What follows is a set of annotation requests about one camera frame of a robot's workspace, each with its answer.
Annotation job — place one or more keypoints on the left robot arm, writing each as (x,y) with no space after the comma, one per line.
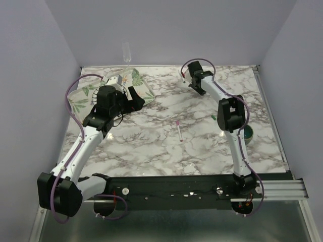
(60,190)

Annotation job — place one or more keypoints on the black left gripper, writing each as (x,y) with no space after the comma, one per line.
(136,104)

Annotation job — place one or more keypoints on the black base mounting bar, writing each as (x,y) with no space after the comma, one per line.
(179,192)

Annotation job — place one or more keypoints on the white marker with pink tip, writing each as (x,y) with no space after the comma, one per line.
(179,133)

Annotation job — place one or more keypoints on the white blue striped plate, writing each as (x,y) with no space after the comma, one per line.
(118,87)

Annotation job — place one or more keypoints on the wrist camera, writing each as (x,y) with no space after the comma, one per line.
(115,80)
(187,77)

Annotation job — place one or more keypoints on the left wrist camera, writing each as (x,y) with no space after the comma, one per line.
(115,80)

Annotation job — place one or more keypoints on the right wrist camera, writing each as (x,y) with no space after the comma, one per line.
(187,77)

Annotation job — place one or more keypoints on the floral rectangular tray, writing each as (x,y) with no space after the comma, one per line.
(80,99)

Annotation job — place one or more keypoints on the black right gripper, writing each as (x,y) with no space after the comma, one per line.
(201,92)

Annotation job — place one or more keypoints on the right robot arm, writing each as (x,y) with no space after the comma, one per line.
(232,116)

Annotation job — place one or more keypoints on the teal ceramic mug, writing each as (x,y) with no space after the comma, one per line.
(248,134)

